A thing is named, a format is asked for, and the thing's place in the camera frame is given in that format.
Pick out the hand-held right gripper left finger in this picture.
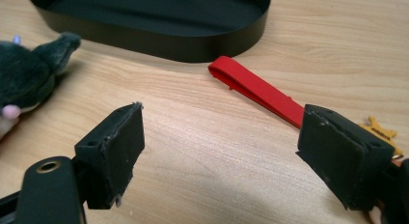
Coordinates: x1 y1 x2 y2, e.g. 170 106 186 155
73 101 146 210

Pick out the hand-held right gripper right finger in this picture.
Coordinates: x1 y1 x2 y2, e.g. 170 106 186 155
295 103 396 212

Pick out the grey and white plush toy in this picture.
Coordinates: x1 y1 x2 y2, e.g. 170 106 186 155
0 32 82 141

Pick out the black oval tray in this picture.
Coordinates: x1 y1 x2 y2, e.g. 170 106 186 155
28 0 272 64

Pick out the yellow rubber charm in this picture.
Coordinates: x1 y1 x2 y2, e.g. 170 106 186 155
359 116 403 156

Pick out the red fabric strap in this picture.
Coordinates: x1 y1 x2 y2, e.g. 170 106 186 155
207 55 306 129

